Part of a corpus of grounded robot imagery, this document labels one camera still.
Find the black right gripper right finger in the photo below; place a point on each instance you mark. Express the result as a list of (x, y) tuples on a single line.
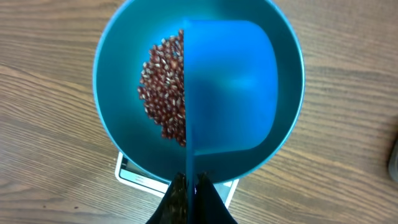
[(208, 205)]

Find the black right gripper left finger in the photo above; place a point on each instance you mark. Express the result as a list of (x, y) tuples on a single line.
[(173, 207)]

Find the blue plastic measuring scoop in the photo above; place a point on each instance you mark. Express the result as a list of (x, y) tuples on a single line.
[(231, 88)]

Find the white digital kitchen scale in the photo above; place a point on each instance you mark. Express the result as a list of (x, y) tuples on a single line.
[(129, 174)]

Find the blue plastic bowl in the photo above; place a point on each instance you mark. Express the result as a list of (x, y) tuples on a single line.
[(124, 47)]

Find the red adzuki beans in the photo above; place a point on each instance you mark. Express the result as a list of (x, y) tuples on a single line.
[(161, 87)]

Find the clear plastic container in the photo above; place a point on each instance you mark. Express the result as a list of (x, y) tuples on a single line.
[(392, 165)]

